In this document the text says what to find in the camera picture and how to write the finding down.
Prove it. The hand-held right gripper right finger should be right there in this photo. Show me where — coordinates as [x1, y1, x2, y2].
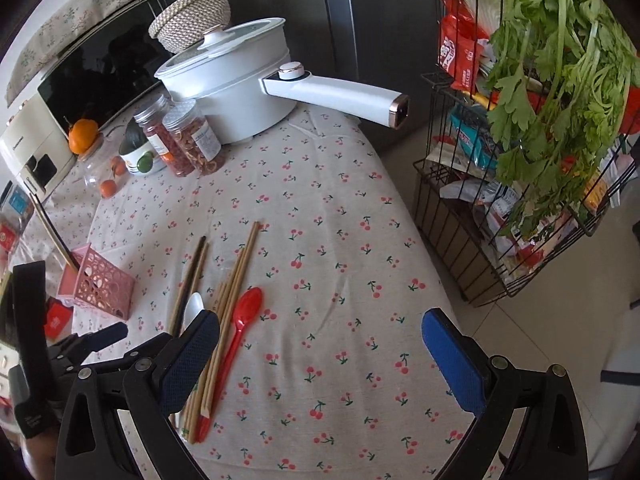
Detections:
[421, 308, 589, 480]

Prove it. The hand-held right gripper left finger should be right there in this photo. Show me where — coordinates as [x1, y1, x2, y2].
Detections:
[55, 309, 221, 480]

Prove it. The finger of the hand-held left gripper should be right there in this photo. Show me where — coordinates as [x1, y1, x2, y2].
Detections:
[47, 322, 129, 376]

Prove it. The white plastic spoon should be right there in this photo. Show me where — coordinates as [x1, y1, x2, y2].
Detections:
[182, 291, 205, 333]

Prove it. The pink perforated utensil basket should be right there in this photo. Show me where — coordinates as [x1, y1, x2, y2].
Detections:
[56, 243, 137, 321]

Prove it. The bamboo chopstick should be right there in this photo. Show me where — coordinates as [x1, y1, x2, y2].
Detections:
[180, 282, 226, 436]
[185, 285, 232, 441]
[32, 195, 78, 271]
[182, 221, 260, 441]
[187, 222, 263, 443]

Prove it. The brown wooden chopstick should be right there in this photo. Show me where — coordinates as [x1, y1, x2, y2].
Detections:
[175, 242, 210, 333]

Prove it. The red plastic spoon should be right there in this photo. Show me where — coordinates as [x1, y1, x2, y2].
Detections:
[195, 287, 264, 443]

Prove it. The black chopstick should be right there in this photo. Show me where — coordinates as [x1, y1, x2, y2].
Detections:
[167, 235, 208, 333]

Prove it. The red cardboard box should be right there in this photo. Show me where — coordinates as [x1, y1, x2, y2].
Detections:
[44, 297, 74, 342]

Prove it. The cherry print tablecloth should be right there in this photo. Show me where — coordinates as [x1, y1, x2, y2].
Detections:
[70, 105, 481, 480]
[20, 157, 103, 271]

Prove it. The clear jar red label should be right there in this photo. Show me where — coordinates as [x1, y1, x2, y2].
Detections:
[0, 220, 22, 257]

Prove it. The clear container blue label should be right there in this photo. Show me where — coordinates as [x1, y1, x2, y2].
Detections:
[0, 180, 34, 231]

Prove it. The glass jar with wooden lid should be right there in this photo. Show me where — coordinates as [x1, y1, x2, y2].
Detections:
[77, 132, 128, 199]

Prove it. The white bowl green print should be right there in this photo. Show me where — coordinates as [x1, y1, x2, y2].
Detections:
[118, 142, 168, 177]

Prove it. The large orange with stem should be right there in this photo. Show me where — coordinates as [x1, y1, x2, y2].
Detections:
[68, 119, 101, 156]

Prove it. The jar of red dried fruit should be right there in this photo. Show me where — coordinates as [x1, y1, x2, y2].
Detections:
[132, 94, 196, 178]

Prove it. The dark green squash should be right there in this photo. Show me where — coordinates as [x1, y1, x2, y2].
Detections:
[124, 119, 147, 150]

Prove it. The cream air fryer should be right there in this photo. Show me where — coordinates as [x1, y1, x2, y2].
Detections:
[0, 92, 76, 206]

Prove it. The jar of dried fruit rings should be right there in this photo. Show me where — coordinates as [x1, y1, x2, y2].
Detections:
[164, 99, 222, 177]

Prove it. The black microwave oven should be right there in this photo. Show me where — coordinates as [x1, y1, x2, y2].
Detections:
[37, 0, 193, 138]

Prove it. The white electric cooking pot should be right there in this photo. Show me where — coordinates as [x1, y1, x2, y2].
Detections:
[154, 17, 410, 145]

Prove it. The green celery bunch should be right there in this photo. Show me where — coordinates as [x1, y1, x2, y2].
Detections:
[486, 0, 640, 241]

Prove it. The pile of snack packets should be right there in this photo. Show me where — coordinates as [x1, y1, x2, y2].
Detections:
[435, 0, 621, 281]

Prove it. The glass pot lid white knob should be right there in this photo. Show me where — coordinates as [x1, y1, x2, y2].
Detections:
[162, 19, 287, 73]

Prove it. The floral cloth cover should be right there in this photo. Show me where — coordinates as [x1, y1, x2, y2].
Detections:
[5, 0, 211, 106]

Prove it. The grey refrigerator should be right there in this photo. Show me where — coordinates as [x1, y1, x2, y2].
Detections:
[220, 0, 443, 153]

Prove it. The black wire rack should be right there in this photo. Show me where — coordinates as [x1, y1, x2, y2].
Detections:
[412, 0, 640, 308]

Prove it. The woven rope basket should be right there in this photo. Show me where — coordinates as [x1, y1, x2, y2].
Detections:
[148, 0, 232, 54]

